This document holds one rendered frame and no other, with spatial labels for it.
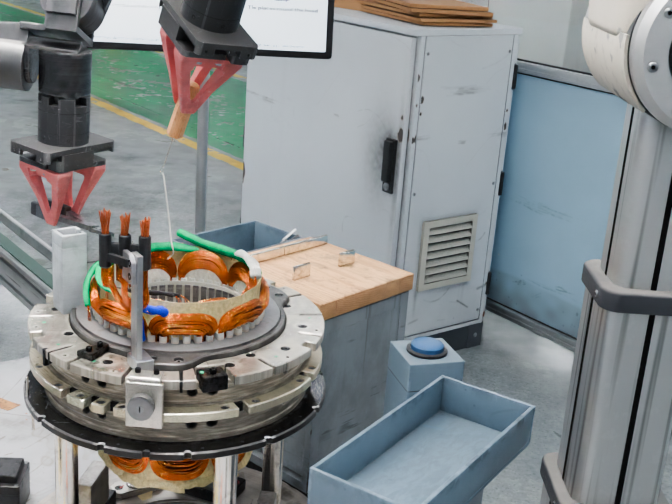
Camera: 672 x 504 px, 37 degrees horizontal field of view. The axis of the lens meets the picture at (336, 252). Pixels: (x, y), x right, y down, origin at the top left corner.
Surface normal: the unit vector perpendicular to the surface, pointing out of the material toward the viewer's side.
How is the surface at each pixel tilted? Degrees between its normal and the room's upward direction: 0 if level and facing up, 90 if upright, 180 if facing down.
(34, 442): 0
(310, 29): 83
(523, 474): 0
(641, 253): 90
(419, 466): 0
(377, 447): 90
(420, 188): 90
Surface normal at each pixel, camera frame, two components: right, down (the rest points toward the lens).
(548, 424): 0.07, -0.95
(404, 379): -0.96, 0.03
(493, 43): 0.60, 0.31
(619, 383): 0.00, 0.32
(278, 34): 0.18, 0.21
